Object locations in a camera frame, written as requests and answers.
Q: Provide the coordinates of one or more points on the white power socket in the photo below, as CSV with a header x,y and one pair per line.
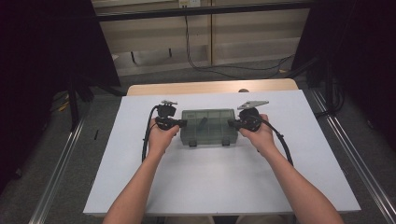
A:
x,y
189,3

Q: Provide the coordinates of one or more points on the person's right hand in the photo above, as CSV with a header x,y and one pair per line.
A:
x,y
261,138

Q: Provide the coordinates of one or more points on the person's right leg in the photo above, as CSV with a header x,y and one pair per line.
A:
x,y
264,220

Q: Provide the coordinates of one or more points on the small black floor piece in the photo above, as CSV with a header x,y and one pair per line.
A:
x,y
96,134

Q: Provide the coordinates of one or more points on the black curtain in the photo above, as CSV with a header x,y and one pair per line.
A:
x,y
358,46
46,46

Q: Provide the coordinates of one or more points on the black metal stand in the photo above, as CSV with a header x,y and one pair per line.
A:
x,y
73,102

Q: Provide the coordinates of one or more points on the black horizontal bar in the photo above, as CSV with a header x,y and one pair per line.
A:
x,y
202,11

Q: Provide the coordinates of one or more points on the person's left hand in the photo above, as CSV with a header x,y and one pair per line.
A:
x,y
162,140

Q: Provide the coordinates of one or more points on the yellow floor item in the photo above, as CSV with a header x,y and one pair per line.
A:
x,y
63,106

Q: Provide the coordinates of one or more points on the person's leg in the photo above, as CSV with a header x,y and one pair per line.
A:
x,y
264,220
190,220

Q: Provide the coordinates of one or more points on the white table board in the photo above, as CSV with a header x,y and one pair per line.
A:
x,y
218,177

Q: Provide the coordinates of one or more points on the aluminium floor rail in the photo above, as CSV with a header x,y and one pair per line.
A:
x,y
358,155
59,174

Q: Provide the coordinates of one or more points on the person's left leg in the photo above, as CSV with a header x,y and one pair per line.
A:
x,y
190,220

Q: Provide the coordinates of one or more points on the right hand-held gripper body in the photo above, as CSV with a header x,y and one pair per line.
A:
x,y
250,119

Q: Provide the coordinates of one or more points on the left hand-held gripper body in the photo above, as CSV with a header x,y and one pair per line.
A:
x,y
165,118

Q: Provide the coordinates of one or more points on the light wooden table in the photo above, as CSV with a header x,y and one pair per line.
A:
x,y
202,87

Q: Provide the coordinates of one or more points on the grey transparent compartment box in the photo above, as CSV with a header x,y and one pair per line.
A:
x,y
218,132

